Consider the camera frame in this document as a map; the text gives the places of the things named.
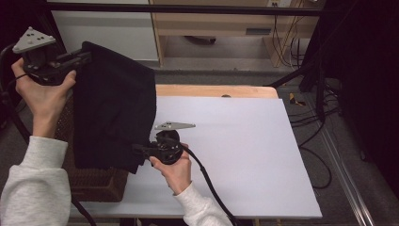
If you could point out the brown wicker basket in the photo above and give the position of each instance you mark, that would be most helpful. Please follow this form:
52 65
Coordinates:
94 185

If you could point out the person's right hand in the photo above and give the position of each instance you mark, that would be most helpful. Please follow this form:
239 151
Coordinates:
178 175

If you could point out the yellow and black tape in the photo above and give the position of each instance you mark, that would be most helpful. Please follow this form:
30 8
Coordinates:
295 100

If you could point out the aluminium floor rail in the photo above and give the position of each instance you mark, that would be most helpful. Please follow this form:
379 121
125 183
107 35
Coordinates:
356 204

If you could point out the black horizontal frame bar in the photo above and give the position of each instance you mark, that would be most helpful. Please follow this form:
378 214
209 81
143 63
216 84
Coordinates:
188 8

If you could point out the light wooden desk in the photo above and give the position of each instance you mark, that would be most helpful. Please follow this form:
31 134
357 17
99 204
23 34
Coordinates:
204 22

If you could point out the person's left hand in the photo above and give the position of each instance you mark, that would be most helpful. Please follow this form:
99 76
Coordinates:
45 100

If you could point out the white wall socket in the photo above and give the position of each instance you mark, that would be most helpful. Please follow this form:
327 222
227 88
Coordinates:
276 3

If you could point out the white foam board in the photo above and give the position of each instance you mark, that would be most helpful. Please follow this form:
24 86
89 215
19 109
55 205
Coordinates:
244 157

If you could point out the white cabinet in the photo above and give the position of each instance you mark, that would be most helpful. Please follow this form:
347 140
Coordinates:
109 34

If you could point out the black knit vest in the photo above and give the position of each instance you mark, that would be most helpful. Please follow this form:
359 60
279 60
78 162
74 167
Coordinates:
113 109

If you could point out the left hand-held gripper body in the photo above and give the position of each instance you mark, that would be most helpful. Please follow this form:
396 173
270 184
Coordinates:
33 40

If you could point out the black metal stand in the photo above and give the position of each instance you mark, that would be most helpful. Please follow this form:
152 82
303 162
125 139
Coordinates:
320 94
61 33

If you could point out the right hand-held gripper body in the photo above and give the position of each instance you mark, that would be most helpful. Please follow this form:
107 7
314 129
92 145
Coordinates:
167 147

